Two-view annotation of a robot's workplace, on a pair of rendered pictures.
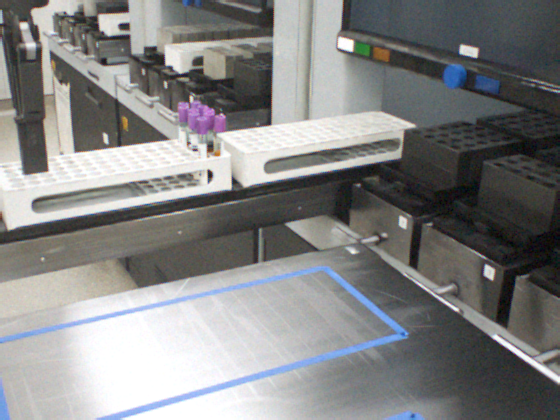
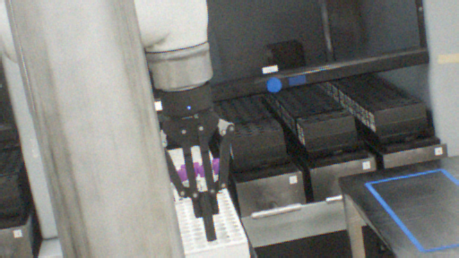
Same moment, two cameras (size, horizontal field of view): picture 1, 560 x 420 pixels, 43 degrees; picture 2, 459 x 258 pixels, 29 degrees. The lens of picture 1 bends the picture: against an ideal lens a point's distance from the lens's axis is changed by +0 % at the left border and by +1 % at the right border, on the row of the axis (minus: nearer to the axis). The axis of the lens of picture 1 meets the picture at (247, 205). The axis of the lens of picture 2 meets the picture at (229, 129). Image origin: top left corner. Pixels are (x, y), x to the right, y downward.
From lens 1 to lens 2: 145 cm
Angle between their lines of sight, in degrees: 64
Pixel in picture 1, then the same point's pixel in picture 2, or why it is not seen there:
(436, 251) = (325, 179)
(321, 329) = (432, 184)
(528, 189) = (338, 124)
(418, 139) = (246, 138)
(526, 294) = (392, 160)
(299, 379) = not seen: outside the picture
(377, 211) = (267, 187)
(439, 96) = not seen: hidden behind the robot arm
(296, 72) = not seen: hidden behind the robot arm
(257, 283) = (379, 196)
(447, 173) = (278, 146)
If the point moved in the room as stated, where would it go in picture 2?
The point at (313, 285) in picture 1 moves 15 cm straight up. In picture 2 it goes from (386, 185) to (376, 104)
